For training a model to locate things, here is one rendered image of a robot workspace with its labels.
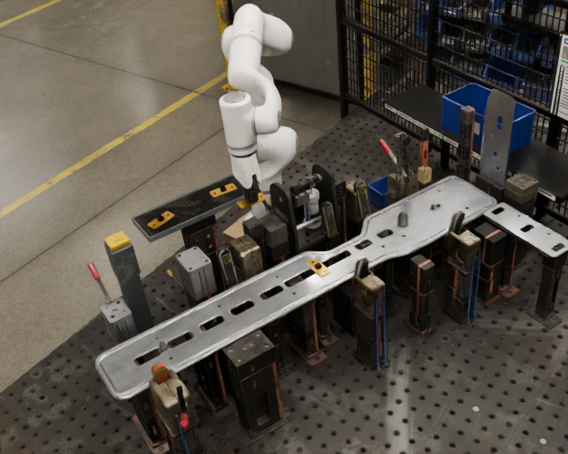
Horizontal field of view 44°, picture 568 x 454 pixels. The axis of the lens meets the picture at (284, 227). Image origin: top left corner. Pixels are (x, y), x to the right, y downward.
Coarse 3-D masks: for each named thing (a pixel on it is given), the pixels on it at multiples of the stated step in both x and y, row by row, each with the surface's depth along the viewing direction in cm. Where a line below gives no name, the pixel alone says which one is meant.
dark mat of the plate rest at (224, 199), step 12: (228, 180) 228; (204, 192) 224; (240, 192) 222; (168, 204) 220; (180, 204) 220; (192, 204) 219; (204, 204) 218; (216, 204) 218; (144, 216) 216; (156, 216) 216; (180, 216) 215; (192, 216) 214; (144, 228) 212; (168, 228) 211
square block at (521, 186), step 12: (516, 180) 231; (528, 180) 230; (504, 192) 234; (516, 192) 230; (528, 192) 229; (516, 204) 232; (528, 204) 233; (528, 216) 237; (528, 228) 241; (516, 252) 244; (516, 264) 249
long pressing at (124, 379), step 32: (416, 192) 240; (448, 192) 239; (480, 192) 237; (384, 224) 228; (416, 224) 227; (448, 224) 225; (320, 256) 219; (352, 256) 217; (384, 256) 216; (256, 288) 210; (288, 288) 208; (320, 288) 207; (192, 320) 202; (224, 320) 200; (256, 320) 199; (128, 352) 194; (160, 352) 193; (192, 352) 192; (128, 384) 185
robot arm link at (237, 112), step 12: (228, 96) 184; (240, 96) 183; (228, 108) 181; (240, 108) 181; (252, 108) 184; (228, 120) 184; (240, 120) 183; (252, 120) 184; (228, 132) 187; (240, 132) 185; (252, 132) 186; (228, 144) 190; (240, 144) 188
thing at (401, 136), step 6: (402, 132) 231; (396, 138) 230; (402, 138) 229; (408, 138) 228; (396, 144) 232; (402, 144) 233; (396, 150) 233; (402, 150) 234; (396, 156) 235; (402, 156) 234; (402, 162) 236; (408, 162) 236; (402, 168) 235; (408, 168) 237; (402, 174) 236; (408, 174) 238
